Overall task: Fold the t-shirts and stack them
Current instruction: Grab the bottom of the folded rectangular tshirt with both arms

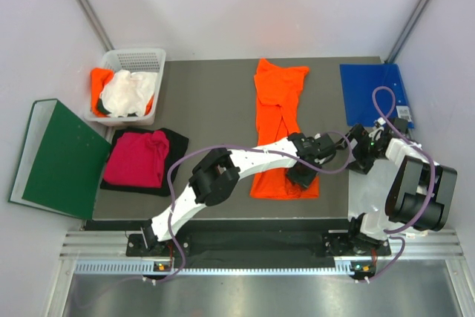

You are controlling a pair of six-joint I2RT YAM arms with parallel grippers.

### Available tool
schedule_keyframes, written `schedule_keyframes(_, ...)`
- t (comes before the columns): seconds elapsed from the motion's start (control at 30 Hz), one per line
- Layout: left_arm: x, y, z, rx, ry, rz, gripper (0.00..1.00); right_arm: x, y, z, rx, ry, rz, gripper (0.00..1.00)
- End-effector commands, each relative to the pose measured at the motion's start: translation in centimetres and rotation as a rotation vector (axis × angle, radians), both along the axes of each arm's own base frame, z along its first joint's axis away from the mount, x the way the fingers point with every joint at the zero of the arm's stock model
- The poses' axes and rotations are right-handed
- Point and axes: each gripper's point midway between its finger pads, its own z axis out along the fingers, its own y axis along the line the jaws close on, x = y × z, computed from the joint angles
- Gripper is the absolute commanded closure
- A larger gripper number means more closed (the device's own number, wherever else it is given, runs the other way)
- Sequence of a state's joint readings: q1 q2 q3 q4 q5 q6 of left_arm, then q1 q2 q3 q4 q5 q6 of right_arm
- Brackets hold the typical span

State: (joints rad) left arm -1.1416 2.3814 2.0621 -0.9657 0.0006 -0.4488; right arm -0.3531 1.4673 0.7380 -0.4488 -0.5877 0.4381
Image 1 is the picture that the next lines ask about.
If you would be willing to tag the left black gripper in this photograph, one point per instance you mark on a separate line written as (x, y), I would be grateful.
(303, 182)

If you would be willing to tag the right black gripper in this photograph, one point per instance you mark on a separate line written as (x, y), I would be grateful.
(361, 164)

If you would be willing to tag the orange t shirt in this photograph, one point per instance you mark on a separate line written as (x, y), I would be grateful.
(100, 77)
(278, 92)

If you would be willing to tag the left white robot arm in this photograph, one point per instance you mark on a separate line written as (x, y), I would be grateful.
(215, 177)

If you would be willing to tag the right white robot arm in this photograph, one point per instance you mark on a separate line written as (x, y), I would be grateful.
(440, 182)

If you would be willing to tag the blue folder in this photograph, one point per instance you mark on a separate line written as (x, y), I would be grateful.
(358, 84)

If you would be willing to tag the black folded t shirt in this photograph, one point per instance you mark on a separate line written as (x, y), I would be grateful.
(178, 147)

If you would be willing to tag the magenta folded t shirt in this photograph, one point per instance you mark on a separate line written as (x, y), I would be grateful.
(138, 159)

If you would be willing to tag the white t shirt in basket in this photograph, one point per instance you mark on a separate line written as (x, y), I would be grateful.
(128, 94)

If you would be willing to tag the white perforated plastic basket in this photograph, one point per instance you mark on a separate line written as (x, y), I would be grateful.
(133, 60)

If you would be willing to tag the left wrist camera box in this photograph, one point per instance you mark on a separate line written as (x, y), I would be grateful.
(324, 146)

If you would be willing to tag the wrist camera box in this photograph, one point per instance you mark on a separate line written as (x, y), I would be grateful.
(400, 124)
(324, 146)

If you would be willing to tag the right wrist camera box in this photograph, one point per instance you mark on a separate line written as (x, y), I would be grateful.
(400, 124)

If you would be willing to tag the aluminium frame rail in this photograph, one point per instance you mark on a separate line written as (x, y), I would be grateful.
(434, 245)

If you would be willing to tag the slotted grey cable duct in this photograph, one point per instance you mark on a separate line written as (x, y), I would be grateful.
(90, 267)

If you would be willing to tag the green ring binder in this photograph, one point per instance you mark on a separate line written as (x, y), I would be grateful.
(61, 162)

